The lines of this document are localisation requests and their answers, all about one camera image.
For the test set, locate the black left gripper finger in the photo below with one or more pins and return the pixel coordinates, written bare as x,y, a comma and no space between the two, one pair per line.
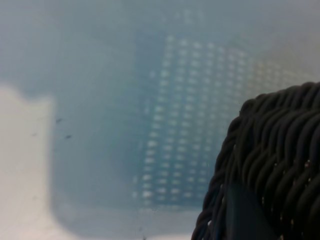
245,215

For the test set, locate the dark brown woven basket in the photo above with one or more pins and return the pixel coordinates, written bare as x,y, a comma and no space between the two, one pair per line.
275,140

